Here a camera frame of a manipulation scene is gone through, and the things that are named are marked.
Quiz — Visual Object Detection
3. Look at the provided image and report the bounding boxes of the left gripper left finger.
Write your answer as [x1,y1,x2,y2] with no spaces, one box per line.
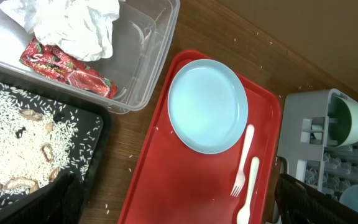
[0,174,85,224]

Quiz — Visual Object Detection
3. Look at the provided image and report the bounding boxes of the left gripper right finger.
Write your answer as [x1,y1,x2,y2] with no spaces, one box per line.
[275,174,358,224]

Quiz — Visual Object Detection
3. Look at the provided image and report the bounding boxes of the green bowl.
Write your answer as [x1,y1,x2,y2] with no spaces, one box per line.
[327,96,358,147]

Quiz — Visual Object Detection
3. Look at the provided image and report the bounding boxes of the red snack wrapper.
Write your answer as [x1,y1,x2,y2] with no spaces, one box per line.
[19,38,117,98]

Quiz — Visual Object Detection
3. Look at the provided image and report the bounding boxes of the light blue plate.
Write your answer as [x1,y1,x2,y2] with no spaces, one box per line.
[167,59,249,154]

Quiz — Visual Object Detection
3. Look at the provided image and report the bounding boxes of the white napkin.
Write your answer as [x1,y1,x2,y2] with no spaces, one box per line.
[0,0,120,62]

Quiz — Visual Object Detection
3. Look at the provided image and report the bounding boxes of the grey dishwasher rack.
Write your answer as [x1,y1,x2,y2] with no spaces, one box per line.
[277,89,358,203]

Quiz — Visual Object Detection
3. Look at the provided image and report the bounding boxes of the clear plastic waste bin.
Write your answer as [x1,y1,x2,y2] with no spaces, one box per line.
[0,0,180,114]

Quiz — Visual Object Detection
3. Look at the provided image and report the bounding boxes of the white plastic spoon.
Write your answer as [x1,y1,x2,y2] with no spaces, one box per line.
[237,157,260,224]

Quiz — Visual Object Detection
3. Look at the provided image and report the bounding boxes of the white plastic fork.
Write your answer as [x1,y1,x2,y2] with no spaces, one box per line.
[230,124,255,197]

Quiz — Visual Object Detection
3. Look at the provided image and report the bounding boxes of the food scraps and rice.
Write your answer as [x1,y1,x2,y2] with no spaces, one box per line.
[0,82,103,210]

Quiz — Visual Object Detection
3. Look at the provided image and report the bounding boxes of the black plastic tray bin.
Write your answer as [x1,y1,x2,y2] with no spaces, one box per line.
[0,72,111,223]

